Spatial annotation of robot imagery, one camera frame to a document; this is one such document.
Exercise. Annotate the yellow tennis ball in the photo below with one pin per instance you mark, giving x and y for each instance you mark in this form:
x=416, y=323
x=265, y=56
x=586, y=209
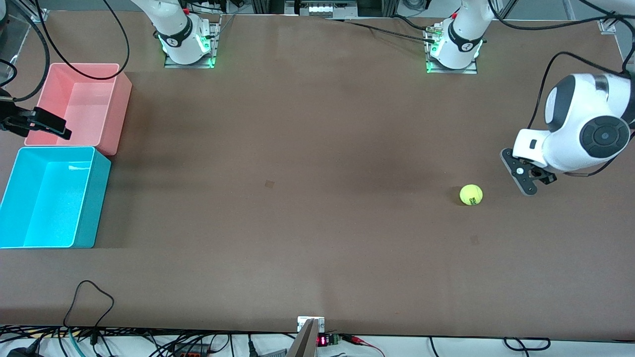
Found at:
x=471, y=194

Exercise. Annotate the red clip lead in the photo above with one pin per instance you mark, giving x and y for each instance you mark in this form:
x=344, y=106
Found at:
x=362, y=342

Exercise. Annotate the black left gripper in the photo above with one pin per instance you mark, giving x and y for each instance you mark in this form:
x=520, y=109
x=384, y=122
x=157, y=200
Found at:
x=546, y=176

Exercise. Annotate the blue plastic bin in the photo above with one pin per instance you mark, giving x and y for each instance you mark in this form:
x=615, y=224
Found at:
x=49, y=198

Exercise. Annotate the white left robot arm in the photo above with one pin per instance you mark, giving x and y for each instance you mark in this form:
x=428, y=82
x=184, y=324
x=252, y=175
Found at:
x=580, y=129

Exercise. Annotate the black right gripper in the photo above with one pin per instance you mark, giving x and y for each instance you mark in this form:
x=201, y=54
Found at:
x=16, y=122

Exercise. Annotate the pink plastic bin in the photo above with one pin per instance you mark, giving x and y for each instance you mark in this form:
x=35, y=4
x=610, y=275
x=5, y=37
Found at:
x=79, y=106

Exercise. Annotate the red digit display module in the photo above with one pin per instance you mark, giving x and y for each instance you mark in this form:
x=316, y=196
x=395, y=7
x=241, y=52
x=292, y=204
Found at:
x=328, y=340

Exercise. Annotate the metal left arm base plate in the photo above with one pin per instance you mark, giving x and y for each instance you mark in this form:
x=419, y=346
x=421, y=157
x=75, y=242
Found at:
x=474, y=67

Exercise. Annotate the white device on frame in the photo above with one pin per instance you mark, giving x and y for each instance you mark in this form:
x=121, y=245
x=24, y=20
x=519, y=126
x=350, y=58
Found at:
x=322, y=8

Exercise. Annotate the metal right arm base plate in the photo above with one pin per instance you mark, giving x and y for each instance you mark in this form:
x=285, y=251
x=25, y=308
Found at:
x=214, y=49

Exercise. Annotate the metal table corner bracket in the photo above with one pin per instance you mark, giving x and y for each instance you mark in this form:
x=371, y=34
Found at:
x=38, y=16
x=606, y=26

